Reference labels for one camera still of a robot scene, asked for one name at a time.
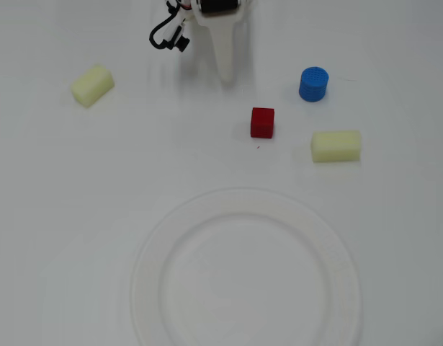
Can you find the white round plate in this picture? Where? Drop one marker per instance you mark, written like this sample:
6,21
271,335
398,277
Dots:
242,274

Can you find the pale yellow foam block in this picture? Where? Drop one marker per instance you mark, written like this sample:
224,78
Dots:
336,146
92,85

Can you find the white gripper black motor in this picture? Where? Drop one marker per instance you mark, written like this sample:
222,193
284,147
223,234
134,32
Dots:
221,27

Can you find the red cube block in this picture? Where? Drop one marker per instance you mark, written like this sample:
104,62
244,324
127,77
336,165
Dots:
262,122

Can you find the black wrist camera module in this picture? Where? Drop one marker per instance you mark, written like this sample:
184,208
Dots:
178,36

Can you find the blue ribbed cylinder block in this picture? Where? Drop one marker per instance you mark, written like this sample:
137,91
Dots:
313,84

